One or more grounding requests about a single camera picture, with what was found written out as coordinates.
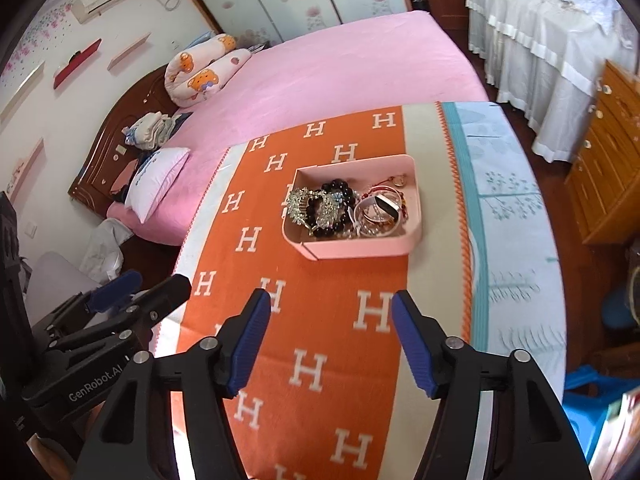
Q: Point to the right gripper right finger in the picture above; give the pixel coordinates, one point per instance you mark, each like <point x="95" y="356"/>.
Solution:
<point x="449" y="371"/>

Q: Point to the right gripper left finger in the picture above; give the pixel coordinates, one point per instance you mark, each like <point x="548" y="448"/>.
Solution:
<point x="213" y="370"/>

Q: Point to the pink jewelry tray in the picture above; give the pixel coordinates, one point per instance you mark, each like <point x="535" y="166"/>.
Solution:
<point x="318" y="219"/>

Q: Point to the white tree pattern tablecloth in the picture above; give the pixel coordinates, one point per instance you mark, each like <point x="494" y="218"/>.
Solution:
<point x="518" y="295"/>

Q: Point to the orange H pattern blanket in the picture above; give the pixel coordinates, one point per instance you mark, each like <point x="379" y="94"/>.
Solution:
<point x="331" y="395"/>

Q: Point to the blue plastic stool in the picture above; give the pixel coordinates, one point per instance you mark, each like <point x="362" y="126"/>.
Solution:
<point x="587" y="399"/>

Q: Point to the white pillow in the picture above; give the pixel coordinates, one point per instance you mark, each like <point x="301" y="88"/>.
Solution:
<point x="153" y="179"/>

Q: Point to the dark wooden headboard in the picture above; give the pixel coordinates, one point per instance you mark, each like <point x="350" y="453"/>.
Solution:
<point x="109" y="154"/>

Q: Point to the folded clothes pile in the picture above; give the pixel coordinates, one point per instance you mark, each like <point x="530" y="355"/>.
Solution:
<point x="150" y="132"/>

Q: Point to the wooden desk with drawers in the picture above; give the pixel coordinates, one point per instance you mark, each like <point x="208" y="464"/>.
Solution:
<point x="604" y="182"/>

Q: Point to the bear print rolled quilt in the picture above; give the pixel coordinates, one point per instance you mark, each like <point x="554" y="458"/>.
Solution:
<point x="199" y="72"/>

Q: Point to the pink bed sheet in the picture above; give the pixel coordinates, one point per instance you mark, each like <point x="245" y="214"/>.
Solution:
<point x="390" y="60"/>

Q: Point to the white lace furniture cover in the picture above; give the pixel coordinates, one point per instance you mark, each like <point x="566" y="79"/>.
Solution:
<point x="546" y="58"/>

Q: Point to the white wall shelf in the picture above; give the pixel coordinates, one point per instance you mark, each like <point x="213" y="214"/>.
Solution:
<point x="29" y="82"/>

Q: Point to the red wall shelf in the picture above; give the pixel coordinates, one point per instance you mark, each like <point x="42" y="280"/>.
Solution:
<point x="75" y="61"/>

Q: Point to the pink wall shelf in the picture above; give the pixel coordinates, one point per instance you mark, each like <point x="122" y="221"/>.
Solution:
<point x="130" y="49"/>

